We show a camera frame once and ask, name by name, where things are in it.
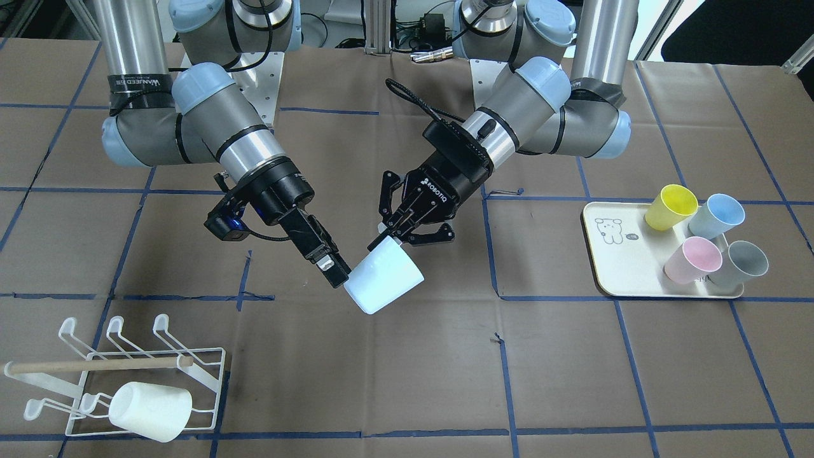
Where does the white plastic cup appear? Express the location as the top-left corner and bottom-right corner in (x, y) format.
(109, 382), (192, 443)

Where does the light blue plastic cup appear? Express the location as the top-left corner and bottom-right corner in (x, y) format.
(343, 237), (424, 315)

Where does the cream plastic tray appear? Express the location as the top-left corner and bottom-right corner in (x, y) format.
(582, 201), (744, 299)

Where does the white wire cup rack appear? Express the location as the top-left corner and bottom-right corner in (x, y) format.
(3, 314), (227, 441)

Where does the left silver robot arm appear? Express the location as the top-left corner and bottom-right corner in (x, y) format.
(368, 1), (638, 251)

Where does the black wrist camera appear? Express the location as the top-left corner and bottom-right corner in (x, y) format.
(204, 197), (250, 242)

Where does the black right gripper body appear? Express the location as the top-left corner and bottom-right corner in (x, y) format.
(226, 159), (315, 226)

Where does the aluminium frame post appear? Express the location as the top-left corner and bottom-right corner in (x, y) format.
(362, 0), (394, 55)

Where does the yellow plastic cup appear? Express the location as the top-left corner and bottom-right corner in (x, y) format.
(645, 184), (700, 231)

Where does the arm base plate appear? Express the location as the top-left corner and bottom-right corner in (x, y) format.
(469, 60), (508, 108)
(181, 51), (284, 128)

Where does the grey plastic cup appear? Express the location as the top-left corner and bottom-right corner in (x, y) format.
(709, 240), (769, 288)

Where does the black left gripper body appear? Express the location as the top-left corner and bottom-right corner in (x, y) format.
(404, 120), (495, 220)

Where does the pink plastic cup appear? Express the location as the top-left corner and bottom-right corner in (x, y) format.
(663, 237), (723, 284)

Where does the brown paper table cover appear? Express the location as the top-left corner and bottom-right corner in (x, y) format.
(2, 39), (812, 457)

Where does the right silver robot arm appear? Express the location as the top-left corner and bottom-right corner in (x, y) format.
(93, 1), (351, 288)

